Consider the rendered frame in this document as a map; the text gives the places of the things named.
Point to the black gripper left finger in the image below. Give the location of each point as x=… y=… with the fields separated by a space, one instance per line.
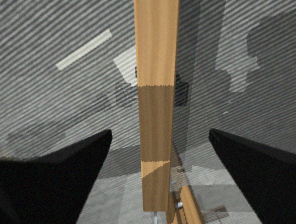
x=53 y=188

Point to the wooden side rail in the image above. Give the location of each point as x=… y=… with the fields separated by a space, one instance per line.
x=156 y=36

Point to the wooden post with slot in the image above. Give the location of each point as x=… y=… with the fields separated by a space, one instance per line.
x=184 y=210

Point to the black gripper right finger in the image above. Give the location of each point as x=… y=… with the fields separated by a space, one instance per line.
x=265 y=175

